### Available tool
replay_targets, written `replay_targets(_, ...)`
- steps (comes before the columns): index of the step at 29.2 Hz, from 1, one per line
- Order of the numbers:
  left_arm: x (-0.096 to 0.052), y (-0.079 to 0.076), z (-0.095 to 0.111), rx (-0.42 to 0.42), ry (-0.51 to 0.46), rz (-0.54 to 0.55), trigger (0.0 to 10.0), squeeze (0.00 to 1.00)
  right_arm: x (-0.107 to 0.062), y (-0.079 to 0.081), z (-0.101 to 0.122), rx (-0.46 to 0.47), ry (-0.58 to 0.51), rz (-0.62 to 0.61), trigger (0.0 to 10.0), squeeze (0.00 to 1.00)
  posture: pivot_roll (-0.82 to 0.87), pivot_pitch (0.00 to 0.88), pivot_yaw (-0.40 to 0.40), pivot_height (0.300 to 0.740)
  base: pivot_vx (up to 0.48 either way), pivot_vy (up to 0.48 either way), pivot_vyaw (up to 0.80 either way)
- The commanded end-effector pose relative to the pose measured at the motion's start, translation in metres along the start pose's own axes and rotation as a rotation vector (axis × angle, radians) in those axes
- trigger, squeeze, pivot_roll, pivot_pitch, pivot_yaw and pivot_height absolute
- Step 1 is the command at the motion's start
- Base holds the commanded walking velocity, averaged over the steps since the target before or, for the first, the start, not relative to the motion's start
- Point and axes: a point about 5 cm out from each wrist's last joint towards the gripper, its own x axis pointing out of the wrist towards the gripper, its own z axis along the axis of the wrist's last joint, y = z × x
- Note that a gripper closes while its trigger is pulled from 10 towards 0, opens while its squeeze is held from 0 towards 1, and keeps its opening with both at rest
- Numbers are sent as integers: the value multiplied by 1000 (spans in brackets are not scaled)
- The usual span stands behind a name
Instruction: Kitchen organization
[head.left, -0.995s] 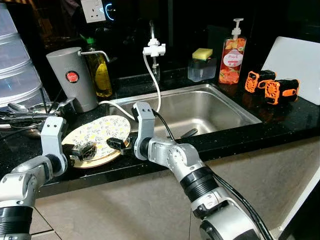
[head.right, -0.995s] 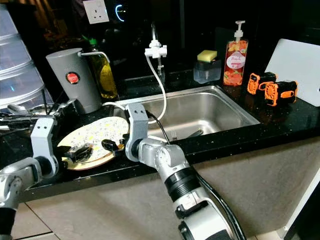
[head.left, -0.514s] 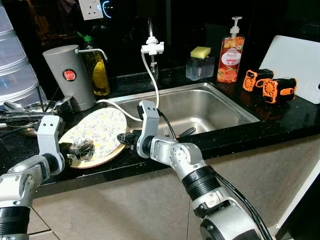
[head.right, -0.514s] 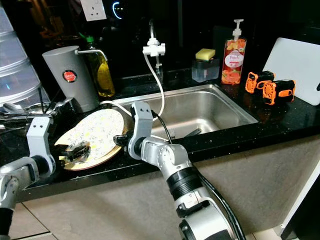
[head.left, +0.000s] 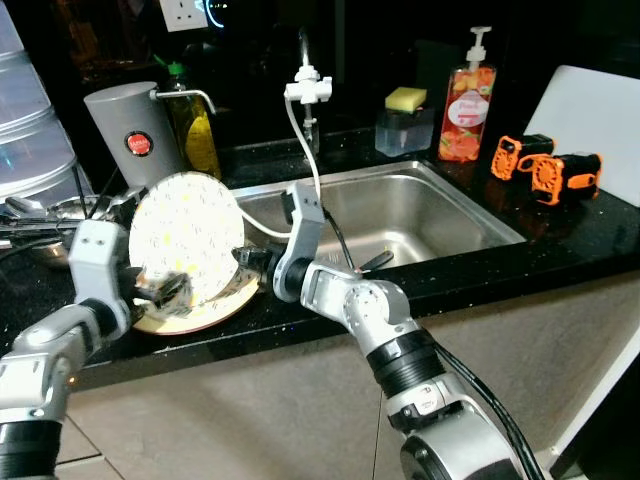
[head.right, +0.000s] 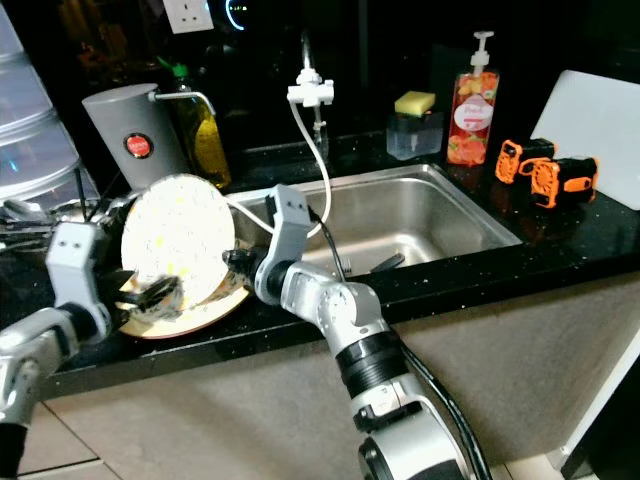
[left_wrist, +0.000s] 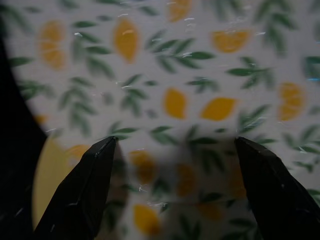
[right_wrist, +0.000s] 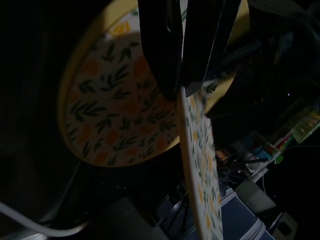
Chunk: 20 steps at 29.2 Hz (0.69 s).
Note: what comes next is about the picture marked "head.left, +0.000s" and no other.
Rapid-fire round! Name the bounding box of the floral ceramic plate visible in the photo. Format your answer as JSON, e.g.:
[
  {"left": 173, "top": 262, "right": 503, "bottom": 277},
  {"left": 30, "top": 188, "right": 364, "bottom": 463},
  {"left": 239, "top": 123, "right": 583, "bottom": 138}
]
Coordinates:
[
  {"left": 128, "top": 172, "right": 246, "bottom": 306},
  {"left": 130, "top": 270, "right": 263, "bottom": 336}
]

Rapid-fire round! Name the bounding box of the steel bowl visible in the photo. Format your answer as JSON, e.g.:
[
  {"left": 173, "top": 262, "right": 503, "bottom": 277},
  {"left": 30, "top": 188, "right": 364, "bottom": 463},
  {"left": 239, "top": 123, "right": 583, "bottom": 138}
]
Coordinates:
[{"left": 20, "top": 195, "right": 141, "bottom": 266}]

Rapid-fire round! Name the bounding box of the yellow dish soap bottle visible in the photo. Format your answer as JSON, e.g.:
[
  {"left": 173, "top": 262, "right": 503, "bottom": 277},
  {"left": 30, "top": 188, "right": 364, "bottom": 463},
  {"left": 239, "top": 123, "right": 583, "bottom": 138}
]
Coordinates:
[{"left": 165, "top": 62, "right": 223, "bottom": 181}]

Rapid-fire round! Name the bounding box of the grey water filter canister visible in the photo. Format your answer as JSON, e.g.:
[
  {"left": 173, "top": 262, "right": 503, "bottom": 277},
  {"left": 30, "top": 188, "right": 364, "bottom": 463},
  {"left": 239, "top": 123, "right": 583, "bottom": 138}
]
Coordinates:
[{"left": 83, "top": 82, "right": 216, "bottom": 191}]

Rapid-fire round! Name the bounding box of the stainless steel sink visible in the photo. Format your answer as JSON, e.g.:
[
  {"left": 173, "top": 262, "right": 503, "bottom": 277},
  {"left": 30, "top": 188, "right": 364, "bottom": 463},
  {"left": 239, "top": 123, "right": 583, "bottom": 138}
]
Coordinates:
[{"left": 230, "top": 160, "right": 528, "bottom": 271}]

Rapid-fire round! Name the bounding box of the white faucet diverter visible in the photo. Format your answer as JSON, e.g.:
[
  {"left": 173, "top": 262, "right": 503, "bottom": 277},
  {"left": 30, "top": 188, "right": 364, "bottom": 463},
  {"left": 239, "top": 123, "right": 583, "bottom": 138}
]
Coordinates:
[{"left": 284, "top": 65, "right": 333, "bottom": 104}]

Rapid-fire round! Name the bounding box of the clear plastic sponge holder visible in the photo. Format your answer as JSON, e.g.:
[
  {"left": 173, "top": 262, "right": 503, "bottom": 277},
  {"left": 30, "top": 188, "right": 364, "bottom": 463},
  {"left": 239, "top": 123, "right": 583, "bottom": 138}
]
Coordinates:
[{"left": 375, "top": 105, "right": 436, "bottom": 158}]

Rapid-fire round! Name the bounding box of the yellow sponge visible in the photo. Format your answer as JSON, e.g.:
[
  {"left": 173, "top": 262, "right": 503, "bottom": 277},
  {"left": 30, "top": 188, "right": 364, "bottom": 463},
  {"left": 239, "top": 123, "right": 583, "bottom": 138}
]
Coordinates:
[{"left": 385, "top": 87, "right": 428, "bottom": 113}]

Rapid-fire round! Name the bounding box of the chrome faucet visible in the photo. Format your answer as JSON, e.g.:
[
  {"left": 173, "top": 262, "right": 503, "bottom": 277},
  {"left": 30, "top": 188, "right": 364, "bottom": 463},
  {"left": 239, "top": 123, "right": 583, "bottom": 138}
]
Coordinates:
[{"left": 297, "top": 28, "right": 321, "bottom": 151}]

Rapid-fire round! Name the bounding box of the orange black handheld fan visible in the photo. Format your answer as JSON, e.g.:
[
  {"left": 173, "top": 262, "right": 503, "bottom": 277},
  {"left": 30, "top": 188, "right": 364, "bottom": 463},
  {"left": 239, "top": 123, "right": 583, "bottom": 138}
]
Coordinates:
[
  {"left": 490, "top": 134, "right": 556, "bottom": 183},
  {"left": 530, "top": 152, "right": 603, "bottom": 207}
]

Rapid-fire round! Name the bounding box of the peach hand soap bottle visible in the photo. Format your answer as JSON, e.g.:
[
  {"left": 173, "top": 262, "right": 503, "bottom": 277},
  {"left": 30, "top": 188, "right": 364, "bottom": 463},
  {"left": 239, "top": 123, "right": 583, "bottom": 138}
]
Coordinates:
[{"left": 437, "top": 27, "right": 498, "bottom": 164}]

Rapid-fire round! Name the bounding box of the white cutting board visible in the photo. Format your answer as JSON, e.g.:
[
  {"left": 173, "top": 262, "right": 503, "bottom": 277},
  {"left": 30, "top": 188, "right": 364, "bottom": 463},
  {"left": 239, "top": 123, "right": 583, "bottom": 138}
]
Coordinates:
[{"left": 525, "top": 65, "right": 640, "bottom": 206}]

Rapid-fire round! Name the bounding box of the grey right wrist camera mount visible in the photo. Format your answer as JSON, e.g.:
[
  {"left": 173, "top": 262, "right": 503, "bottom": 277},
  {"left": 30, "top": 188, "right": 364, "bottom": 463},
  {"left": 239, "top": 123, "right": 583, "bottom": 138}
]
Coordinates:
[{"left": 283, "top": 182, "right": 326, "bottom": 301}]

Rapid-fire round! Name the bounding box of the white flexible hose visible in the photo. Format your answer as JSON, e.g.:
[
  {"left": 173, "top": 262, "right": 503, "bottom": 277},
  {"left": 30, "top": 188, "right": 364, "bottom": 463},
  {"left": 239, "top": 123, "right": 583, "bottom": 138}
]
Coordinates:
[{"left": 240, "top": 98, "right": 323, "bottom": 241}]

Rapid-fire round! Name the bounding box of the white wall socket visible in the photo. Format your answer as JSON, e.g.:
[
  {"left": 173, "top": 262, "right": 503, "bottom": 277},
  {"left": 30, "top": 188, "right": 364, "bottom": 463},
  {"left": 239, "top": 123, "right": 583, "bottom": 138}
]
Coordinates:
[{"left": 160, "top": 0, "right": 209, "bottom": 33}]

